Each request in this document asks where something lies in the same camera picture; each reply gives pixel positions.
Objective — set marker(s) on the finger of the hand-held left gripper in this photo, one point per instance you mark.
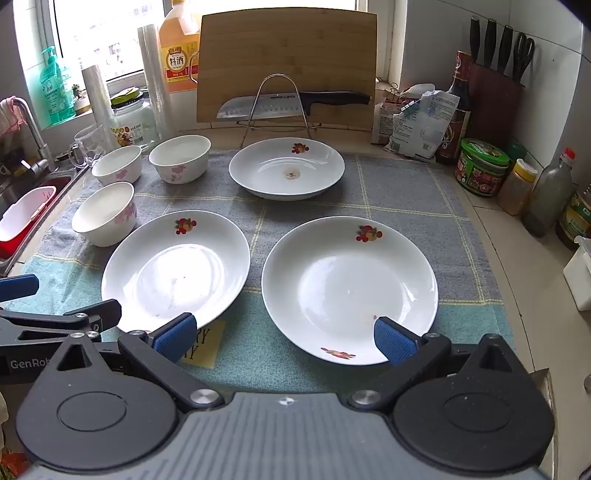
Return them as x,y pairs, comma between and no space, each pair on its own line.
18,286
92,316

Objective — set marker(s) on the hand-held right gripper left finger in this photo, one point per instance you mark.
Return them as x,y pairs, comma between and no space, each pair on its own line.
178,337

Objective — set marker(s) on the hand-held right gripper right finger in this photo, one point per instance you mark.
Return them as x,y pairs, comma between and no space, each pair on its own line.
392,341

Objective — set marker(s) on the white bowl pink flowers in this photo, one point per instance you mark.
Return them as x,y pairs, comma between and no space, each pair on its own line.
104,221
117,168
180,166

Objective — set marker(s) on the white fruit-print plate brown stain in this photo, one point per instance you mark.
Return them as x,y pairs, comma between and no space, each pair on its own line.
272,159

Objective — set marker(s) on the white and red colander basin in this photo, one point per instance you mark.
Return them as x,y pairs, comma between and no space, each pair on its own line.
9,249

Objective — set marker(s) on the steel sink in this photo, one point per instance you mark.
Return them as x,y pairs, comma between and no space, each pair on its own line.
69,175

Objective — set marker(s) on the steel faucet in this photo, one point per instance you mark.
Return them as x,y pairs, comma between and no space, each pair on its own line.
44,152

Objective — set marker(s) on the grey teal checked cloth mat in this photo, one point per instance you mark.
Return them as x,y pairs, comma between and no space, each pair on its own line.
392,194

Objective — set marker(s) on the clear glass mug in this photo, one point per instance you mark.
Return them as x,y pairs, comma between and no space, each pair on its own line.
92,141

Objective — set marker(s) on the pink white dishcloth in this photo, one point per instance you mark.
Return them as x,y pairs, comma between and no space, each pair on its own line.
7,120

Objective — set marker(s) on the green-lid sauce jar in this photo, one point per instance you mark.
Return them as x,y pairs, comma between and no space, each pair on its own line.
480,175

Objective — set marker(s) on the small potted plant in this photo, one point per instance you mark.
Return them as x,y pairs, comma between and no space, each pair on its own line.
82,107

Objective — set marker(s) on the glass jar green lid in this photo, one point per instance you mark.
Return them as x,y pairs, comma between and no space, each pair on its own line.
138,124

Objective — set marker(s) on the green dish soap bottle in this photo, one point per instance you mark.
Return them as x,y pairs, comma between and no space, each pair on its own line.
55,92

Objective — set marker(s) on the yellow-lid spice jar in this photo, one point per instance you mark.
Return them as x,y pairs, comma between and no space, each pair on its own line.
517,187

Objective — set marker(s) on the white plastic container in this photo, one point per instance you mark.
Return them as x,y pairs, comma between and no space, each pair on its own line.
579,272

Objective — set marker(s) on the short cling film roll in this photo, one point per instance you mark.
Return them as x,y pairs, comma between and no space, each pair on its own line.
99,101

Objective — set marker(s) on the clear bottle red cap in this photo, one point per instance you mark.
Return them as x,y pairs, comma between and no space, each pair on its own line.
549,194

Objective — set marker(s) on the blue-print white bag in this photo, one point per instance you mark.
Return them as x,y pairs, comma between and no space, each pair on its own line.
425,124

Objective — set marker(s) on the oil bottle green label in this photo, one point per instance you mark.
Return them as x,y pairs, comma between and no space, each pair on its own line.
577,221

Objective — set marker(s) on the red-print white packet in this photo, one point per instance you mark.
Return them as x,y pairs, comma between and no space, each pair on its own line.
383,120

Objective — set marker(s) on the green-capped small jar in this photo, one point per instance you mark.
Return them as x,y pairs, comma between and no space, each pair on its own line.
516,152

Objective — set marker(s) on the dark soy sauce bottle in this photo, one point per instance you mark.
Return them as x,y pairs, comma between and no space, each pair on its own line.
457,124

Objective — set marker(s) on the tall cling film roll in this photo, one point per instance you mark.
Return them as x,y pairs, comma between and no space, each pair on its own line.
154,83

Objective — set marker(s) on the dark red knife block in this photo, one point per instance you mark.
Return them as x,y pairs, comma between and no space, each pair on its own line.
496,110

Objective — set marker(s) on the window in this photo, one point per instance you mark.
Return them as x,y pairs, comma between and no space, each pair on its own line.
115,32

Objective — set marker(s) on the orange cooking wine bottle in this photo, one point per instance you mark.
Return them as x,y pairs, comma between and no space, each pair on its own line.
178,55

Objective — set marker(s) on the bamboo cutting board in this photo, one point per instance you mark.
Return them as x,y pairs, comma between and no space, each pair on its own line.
286,46

